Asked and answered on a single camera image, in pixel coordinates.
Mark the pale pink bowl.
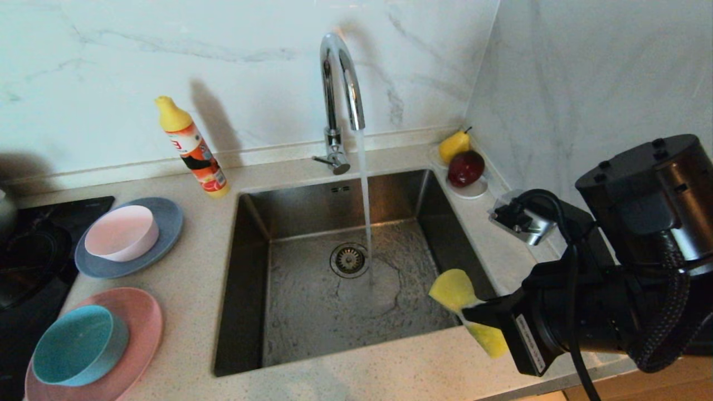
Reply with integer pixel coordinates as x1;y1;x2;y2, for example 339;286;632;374
84;205;160;263

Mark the black induction cooktop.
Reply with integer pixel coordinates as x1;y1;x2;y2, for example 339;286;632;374
0;195;116;401

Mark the black braided cable sleeve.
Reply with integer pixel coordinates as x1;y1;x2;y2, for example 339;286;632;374
628;244;693;374

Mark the orange dish soap bottle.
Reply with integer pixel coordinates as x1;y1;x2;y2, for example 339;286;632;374
154;95;230;198

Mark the blue grey plate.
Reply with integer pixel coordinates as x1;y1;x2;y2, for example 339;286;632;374
74;197;184;280

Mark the chrome gooseneck faucet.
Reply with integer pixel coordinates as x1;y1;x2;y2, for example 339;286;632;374
311;32;367;175

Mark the pink plate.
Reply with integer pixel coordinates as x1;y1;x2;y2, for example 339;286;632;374
24;287;164;401

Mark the yellow green sponge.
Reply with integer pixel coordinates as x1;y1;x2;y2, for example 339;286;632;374
428;268;509;359

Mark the dark red apple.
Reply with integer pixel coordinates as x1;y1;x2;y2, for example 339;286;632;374
447;150;486;188

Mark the stainless steel sink basin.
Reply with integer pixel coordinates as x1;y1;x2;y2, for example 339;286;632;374
212;169;500;378

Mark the round metal drain strainer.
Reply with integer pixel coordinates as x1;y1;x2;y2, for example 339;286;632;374
329;242;370;280

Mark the teal bowl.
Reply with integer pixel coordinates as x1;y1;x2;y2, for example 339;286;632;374
31;304;130;387

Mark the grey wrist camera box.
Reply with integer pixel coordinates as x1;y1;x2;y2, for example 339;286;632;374
489;189;559;247

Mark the yellow pear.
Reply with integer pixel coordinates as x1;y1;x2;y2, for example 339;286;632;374
439;127;472;165

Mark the small white dish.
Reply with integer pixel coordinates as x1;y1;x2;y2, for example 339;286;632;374
428;145;490;200

